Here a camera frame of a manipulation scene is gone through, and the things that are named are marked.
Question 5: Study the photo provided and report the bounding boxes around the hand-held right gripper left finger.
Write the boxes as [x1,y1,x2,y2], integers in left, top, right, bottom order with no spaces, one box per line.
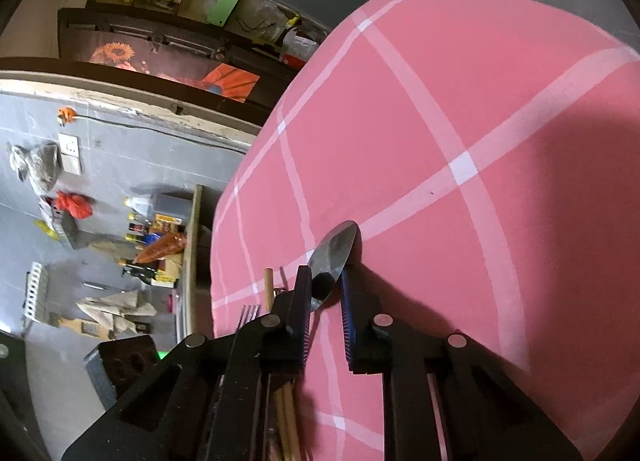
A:
[62,265,312,461]

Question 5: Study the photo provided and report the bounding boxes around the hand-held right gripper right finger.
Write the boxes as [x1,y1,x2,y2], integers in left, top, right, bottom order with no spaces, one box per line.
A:
[341,264,584,461]

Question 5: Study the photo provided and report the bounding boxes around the wooden chopstick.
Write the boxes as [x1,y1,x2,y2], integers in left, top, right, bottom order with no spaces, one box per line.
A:
[263,268,290,461]

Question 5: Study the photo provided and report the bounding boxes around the metal fork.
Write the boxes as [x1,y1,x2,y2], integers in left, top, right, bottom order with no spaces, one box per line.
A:
[239,304,262,331]

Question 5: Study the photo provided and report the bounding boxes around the metal spatula utensils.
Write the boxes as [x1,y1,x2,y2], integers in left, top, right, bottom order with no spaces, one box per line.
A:
[307,220,360,312]

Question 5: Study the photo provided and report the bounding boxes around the beige hanging cloth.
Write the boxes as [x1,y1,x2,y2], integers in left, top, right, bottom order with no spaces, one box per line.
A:
[76,289,159,320]

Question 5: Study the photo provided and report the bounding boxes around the white slotted rack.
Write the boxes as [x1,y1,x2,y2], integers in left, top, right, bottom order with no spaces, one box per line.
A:
[21,262,49,333]

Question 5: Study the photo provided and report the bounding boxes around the beige kitchen counter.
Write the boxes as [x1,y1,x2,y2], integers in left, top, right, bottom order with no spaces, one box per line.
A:
[179,184,204,338]

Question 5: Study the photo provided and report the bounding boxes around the orange snack packet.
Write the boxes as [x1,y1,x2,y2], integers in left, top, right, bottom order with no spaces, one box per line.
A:
[136,233,187,265]

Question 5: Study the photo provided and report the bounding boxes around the dark bottle red cap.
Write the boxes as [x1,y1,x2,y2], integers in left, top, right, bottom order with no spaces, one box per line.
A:
[128,223,182,236]

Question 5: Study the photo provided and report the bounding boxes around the clear bottle yellow cap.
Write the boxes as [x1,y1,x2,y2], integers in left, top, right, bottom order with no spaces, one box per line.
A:
[123,211,183,228]

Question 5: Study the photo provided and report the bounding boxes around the red plastic bag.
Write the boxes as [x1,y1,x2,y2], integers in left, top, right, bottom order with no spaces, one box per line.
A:
[51,190,94,222]

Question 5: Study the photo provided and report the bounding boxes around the pink checked tablecloth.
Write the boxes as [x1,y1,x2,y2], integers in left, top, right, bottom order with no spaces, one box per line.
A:
[210,0,640,461]

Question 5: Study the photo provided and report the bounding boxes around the grey plastic bag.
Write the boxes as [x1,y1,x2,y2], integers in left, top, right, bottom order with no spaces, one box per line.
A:
[7,142,62,193]

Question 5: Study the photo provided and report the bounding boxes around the green board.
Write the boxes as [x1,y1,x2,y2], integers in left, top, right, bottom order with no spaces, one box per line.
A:
[206,0,242,28]

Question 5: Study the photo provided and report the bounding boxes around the metal wall rack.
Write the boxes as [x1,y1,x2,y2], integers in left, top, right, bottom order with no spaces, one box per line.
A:
[49,210,79,250]

